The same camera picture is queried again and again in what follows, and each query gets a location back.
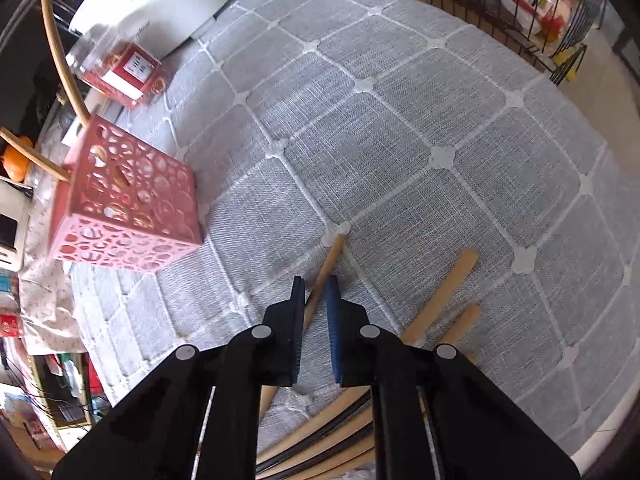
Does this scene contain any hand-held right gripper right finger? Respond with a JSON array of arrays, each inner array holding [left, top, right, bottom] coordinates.
[[324, 275, 582, 480]]

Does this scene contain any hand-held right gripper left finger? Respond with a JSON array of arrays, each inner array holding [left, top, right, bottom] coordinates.
[[50, 275, 307, 480]]

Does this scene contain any wooden chopstick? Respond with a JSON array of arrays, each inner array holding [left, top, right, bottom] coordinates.
[[437, 304, 483, 348], [259, 234, 347, 418], [402, 248, 481, 347], [257, 392, 374, 465], [280, 435, 377, 480]]

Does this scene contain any black chopstick with gold band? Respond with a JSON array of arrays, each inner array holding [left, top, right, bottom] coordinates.
[[260, 422, 376, 480], [256, 402, 375, 476]]

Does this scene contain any pink perforated utensil holder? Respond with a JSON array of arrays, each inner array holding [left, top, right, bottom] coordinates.
[[47, 114, 204, 274]]

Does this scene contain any grey quilted table cloth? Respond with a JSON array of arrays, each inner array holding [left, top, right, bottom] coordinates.
[[70, 0, 627, 467]]

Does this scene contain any floral table cloth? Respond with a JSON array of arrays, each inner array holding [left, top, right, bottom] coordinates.
[[19, 100, 87, 357]]

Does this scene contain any white appliance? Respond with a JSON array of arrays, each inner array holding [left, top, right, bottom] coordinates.
[[0, 179, 32, 267]]

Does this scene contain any clear jar with red label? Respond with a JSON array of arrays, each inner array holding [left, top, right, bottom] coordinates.
[[65, 30, 172, 111]]

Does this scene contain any orange fruit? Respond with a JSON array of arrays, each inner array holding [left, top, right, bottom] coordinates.
[[1, 146, 27, 182]]

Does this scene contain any white rice cooker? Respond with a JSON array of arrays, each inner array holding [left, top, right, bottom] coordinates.
[[69, 0, 239, 57]]

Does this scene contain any black wire rack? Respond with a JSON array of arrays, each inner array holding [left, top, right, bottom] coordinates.
[[419, 0, 607, 86]]

